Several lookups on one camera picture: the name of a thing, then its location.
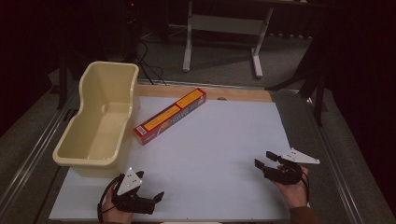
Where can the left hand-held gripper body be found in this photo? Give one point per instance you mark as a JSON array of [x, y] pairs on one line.
[[129, 183]]

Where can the person's left hand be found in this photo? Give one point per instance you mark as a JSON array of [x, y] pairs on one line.
[[113, 210]]

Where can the dark computer tower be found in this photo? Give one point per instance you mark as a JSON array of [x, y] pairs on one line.
[[131, 28]]

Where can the metal table rail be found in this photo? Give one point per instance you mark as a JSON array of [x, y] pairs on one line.
[[336, 168], [34, 155]]

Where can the white desk frame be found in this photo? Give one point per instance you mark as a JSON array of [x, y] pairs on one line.
[[224, 25]]

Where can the black metal stand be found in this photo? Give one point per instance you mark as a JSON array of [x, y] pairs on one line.
[[62, 84], [317, 93]]

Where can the wooden board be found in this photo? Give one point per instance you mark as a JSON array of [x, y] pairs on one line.
[[236, 94]]

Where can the person's right hand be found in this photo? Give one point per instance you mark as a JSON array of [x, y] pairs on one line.
[[292, 193]]

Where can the cream plastic bin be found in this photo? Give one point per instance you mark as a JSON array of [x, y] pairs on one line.
[[99, 124]]

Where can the white table mat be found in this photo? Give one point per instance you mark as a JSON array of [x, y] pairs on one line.
[[211, 161]]

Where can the long red orange box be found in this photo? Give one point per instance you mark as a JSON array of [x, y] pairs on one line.
[[169, 116]]

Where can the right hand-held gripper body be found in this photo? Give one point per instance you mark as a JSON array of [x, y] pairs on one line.
[[289, 172]]

